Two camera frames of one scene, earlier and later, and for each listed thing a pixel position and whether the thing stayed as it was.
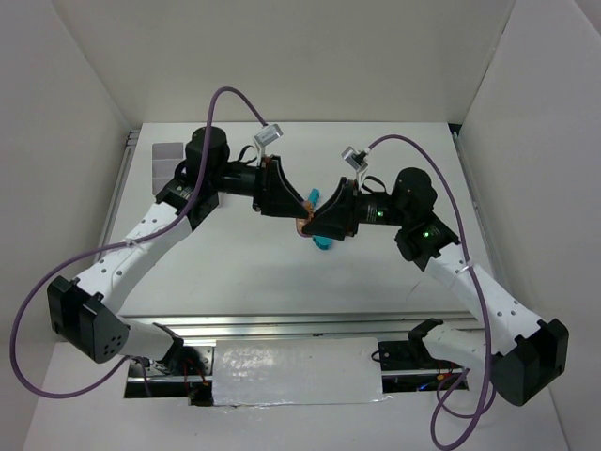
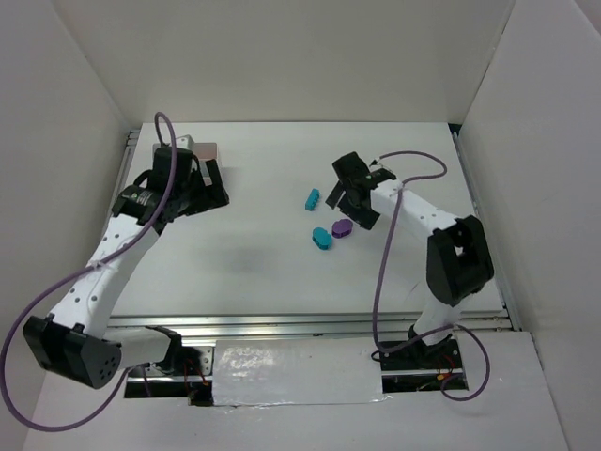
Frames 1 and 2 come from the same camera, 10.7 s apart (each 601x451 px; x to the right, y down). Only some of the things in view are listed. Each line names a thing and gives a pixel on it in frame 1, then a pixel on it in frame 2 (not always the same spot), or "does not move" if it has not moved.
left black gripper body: x=265 y=185 -> x=203 y=189
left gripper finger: x=278 y=196 -> x=218 y=195
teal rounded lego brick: x=321 y=242 does not move
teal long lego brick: x=315 y=196 does not move
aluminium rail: x=210 y=327 does not move
